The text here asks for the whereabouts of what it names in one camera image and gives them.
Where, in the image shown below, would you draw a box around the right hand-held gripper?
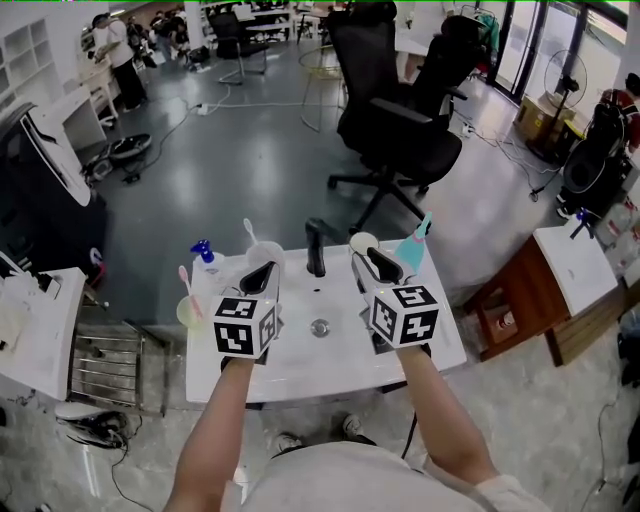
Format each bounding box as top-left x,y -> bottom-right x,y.
350,246 -> 442,358

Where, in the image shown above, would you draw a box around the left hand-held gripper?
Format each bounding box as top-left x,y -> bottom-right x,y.
208,259 -> 285,374

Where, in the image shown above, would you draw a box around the clear pinkish cup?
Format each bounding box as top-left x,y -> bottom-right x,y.
244,240 -> 286,275

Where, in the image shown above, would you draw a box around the cream cup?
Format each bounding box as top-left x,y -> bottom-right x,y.
348,232 -> 380,257

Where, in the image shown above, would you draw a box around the person's left forearm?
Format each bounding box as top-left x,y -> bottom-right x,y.
164,357 -> 271,512

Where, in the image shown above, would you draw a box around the person's right forearm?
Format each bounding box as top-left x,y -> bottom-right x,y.
394,344 -> 501,486

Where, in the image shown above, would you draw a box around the teal spray bottle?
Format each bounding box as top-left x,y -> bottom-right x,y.
394,210 -> 434,277

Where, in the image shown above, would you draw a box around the black faucet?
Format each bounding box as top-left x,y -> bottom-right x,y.
304,218 -> 346,279

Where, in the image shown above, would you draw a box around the blue pump soap bottle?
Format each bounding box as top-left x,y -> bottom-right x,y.
189,238 -> 227,275

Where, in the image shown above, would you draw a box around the white sink basin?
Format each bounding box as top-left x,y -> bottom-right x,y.
184,239 -> 469,404

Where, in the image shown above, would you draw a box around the brown wooden cabinet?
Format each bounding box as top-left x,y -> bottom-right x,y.
462,234 -> 640,369

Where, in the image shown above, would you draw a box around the black office chair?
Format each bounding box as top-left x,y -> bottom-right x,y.
414,14 -> 490,126
327,2 -> 469,234

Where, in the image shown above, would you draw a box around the person's left shoe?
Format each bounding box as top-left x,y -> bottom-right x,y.
273,432 -> 304,456

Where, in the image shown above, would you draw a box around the person's black trousers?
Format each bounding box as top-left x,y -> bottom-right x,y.
269,433 -> 379,459

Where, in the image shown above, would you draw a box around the metal rack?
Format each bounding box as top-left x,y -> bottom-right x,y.
67,319 -> 171,419

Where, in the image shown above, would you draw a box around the small white sink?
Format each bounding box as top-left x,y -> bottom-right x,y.
532,219 -> 620,317

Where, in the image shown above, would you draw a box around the dark faucet with blue tip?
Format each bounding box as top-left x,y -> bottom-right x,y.
571,207 -> 597,240

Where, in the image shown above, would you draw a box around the person's white shirt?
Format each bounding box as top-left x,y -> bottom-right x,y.
219,442 -> 551,512

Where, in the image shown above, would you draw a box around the cardboard box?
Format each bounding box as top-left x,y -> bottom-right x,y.
512,94 -> 577,147

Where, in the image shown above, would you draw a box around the white sink counter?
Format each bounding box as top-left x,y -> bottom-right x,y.
0,267 -> 89,401

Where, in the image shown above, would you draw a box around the clear plastic jugs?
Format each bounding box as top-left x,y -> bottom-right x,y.
594,199 -> 640,281

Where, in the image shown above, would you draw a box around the black and white appliance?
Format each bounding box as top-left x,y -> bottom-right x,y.
0,102 -> 109,296

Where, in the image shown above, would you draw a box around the black visitor chair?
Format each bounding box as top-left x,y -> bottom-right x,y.
207,9 -> 271,85

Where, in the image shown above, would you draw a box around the white vanity desk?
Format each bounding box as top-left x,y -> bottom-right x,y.
62,59 -> 121,151

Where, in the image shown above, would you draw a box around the clothes rack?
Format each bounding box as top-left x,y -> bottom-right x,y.
459,4 -> 502,57

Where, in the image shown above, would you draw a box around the white cubby cabinet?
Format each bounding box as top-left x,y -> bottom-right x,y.
0,12 -> 66,109

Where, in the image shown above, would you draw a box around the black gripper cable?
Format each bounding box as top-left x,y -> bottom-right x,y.
399,409 -> 419,461

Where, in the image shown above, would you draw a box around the gold wire stool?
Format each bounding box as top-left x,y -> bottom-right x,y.
298,44 -> 349,134

